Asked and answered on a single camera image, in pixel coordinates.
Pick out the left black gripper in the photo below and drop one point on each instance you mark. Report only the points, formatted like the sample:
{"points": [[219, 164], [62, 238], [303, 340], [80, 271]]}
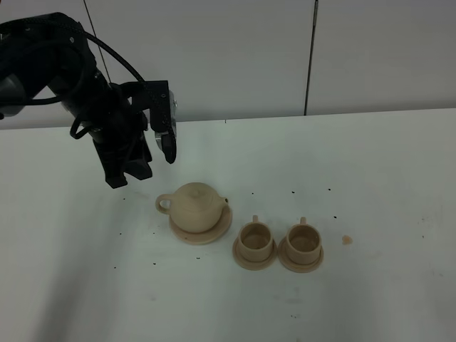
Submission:
{"points": [[115, 120]]}

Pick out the beige teapot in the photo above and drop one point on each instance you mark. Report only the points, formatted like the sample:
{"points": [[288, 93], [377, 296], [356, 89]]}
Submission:
{"points": [[195, 207]]}

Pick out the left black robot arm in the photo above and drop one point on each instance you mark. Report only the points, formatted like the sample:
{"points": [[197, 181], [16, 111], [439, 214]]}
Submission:
{"points": [[46, 60]]}

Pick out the beige teapot saucer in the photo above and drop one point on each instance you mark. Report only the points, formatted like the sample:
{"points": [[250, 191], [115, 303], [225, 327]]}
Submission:
{"points": [[211, 235]]}

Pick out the left beige teacup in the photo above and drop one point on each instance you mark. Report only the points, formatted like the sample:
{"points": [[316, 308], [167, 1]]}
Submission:
{"points": [[255, 242]]}

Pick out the beige teacup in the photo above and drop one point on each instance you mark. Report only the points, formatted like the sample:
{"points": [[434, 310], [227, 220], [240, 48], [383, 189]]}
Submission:
{"points": [[255, 242], [303, 244]]}

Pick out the left teacup saucer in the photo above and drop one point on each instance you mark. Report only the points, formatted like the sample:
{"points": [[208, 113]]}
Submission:
{"points": [[252, 265]]}

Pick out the teacup saucer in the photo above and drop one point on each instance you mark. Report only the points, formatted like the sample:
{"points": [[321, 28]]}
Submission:
{"points": [[293, 266], [252, 265]]}

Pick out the right teacup saucer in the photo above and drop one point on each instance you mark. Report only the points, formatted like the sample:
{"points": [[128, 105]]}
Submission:
{"points": [[293, 266]]}

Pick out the right beige teacup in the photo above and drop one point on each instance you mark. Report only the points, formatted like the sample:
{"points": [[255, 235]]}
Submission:
{"points": [[303, 244]]}

